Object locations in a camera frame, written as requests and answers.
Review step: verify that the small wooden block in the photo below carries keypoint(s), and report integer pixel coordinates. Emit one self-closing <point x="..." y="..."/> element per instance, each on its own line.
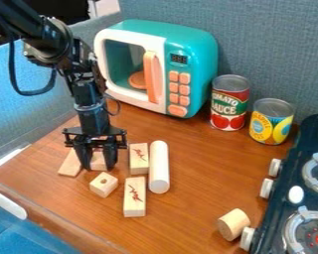
<point x="98" y="162"/>

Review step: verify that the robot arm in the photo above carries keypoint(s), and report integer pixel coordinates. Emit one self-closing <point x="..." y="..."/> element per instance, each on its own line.
<point x="46" y="39"/>

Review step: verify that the wooden wedge block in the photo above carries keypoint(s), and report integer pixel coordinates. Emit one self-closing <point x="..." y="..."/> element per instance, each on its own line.
<point x="70" y="165"/>

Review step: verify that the short wooden cylinder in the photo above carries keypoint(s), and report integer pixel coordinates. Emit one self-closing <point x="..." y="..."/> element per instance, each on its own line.
<point x="233" y="224"/>

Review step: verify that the toy stove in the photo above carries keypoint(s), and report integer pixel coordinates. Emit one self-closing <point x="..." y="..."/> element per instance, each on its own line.
<point x="294" y="188"/>

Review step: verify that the wooden cube with hole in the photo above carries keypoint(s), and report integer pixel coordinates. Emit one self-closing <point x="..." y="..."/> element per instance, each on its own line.
<point x="103" y="184"/>

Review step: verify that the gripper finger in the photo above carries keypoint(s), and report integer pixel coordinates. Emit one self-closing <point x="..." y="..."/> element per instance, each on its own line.
<point x="83" y="156"/>
<point x="110" y="157"/>

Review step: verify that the long wooden cylinder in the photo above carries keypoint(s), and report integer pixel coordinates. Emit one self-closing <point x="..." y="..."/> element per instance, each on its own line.
<point x="159" y="167"/>

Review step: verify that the wooden rectangular block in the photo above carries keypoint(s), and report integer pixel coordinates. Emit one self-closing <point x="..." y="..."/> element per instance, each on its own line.
<point x="139" y="158"/>
<point x="134" y="196"/>

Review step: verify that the red tomato sauce can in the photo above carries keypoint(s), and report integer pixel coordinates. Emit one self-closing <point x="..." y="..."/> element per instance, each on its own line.
<point x="229" y="102"/>

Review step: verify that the teal toy microwave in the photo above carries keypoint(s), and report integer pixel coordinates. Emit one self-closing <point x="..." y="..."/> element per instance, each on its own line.
<point x="157" y="66"/>

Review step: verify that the yellow pineapple can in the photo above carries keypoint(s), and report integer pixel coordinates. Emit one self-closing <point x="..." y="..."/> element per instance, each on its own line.
<point x="271" y="121"/>

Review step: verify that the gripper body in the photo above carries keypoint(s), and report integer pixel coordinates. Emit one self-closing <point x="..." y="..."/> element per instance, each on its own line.
<point x="95" y="135"/>

